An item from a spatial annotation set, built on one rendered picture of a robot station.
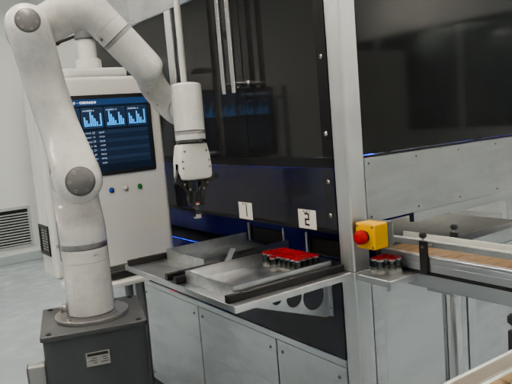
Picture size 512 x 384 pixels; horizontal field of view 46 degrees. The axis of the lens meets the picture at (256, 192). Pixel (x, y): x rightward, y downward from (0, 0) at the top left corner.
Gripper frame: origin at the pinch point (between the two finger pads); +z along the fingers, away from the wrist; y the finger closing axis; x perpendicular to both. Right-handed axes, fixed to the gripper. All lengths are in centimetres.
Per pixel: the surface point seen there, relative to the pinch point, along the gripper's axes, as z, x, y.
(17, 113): -79, -530, -85
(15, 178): -9, -534, -77
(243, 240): 21, -44, -43
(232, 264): 22.3, -10.3, -16.2
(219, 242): 20, -44, -33
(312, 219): 10.3, 5.7, -36.5
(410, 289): 35, 21, -61
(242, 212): 10, -33, -37
